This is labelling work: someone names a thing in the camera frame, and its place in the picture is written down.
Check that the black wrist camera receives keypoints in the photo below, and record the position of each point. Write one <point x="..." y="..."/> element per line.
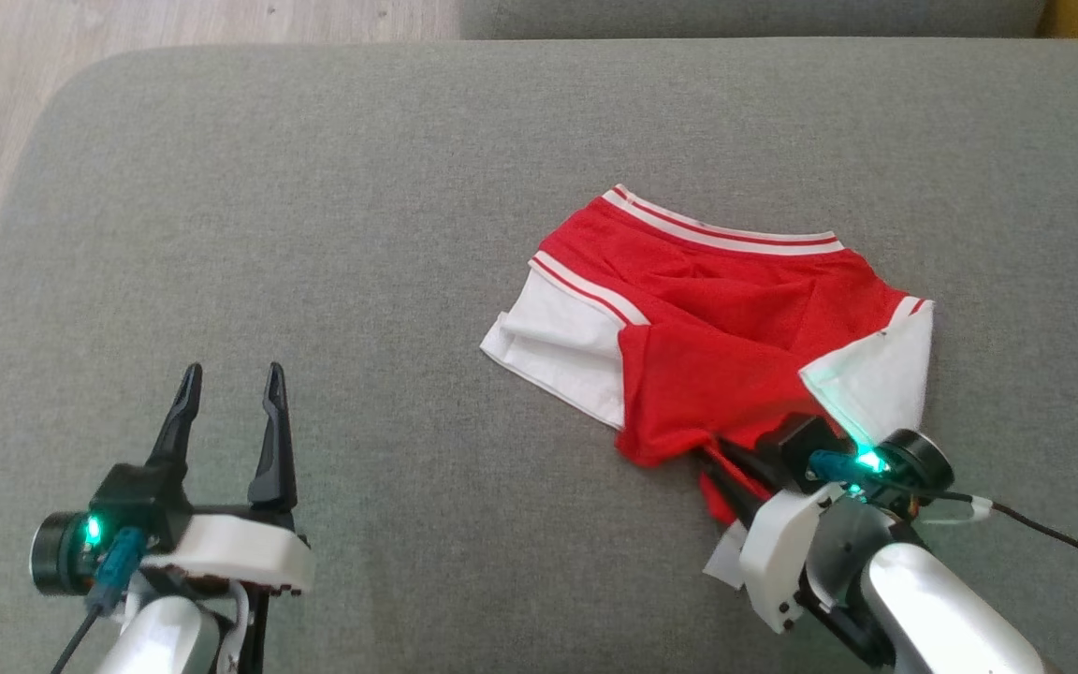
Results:
<point x="918" y="463"/>
<point x="127" y="505"/>

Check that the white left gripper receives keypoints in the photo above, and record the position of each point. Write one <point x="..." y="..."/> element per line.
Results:
<point x="240" y="554"/>

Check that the red and white shorts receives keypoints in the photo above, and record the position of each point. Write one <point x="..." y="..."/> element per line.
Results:
<point x="717" y="346"/>

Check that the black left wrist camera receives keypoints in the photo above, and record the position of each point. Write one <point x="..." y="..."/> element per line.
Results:
<point x="127" y="505"/>

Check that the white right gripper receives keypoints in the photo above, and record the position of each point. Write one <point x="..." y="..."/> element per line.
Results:
<point x="782" y="552"/>

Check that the large grey sofa seat cushion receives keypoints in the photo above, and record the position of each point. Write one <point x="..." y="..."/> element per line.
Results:
<point x="361" y="234"/>

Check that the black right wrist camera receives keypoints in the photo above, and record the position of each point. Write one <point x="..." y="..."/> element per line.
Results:
<point x="918" y="463"/>

